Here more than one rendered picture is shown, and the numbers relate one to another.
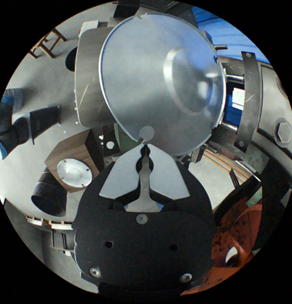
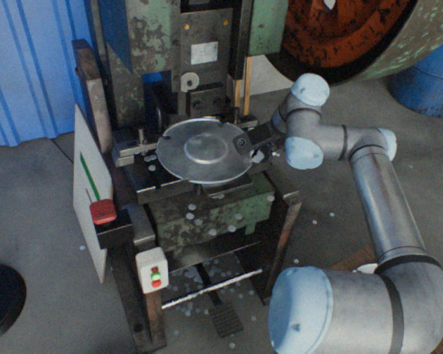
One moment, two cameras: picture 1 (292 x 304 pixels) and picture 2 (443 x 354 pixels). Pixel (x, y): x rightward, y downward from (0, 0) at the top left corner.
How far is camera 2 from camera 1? 1.01 m
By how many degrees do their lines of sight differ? 21
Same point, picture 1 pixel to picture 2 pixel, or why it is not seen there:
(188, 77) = (210, 152)
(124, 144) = (266, 188)
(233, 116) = not seen: hidden behind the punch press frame
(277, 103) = (207, 107)
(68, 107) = not seen: outside the picture
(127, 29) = (202, 180)
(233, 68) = (125, 108)
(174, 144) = not seen: hidden behind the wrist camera
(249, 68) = (182, 117)
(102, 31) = (207, 187)
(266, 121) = (216, 109)
